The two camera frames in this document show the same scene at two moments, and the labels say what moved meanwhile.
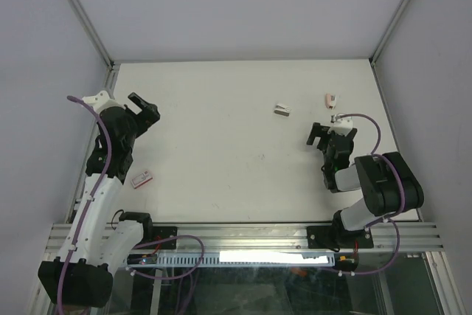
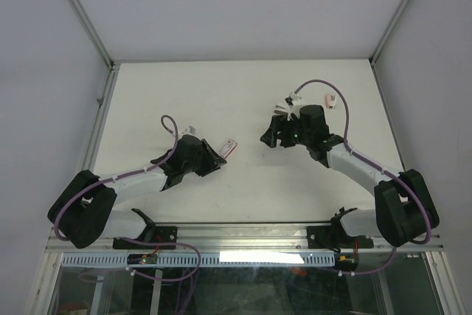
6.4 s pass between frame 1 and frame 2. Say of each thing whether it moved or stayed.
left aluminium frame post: stayed
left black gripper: moved
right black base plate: stayed
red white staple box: moved
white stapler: stayed
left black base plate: stayed
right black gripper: moved
